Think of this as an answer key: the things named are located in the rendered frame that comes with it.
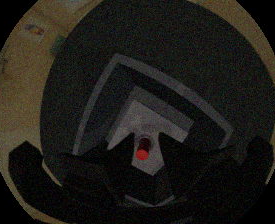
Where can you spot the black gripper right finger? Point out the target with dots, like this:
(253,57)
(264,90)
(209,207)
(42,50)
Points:
(185,165)

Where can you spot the red peg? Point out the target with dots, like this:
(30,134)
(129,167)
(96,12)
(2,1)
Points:
(143,149)

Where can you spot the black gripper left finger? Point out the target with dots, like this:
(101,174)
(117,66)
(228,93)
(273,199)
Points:
(112,168)

